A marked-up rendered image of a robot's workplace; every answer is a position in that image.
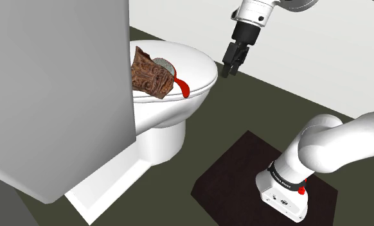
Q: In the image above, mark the white toilet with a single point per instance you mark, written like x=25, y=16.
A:
x=194, y=64

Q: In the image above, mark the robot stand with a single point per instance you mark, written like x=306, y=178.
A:
x=234, y=181

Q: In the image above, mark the grey cabinet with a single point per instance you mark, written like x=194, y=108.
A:
x=55, y=87

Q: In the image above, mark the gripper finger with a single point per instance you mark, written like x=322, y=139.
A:
x=227, y=64
x=238, y=62

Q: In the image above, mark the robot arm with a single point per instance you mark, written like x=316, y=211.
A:
x=328, y=147

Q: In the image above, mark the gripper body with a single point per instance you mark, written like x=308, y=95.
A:
x=246, y=33

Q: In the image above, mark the brown carved box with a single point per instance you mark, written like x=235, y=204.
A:
x=149, y=79

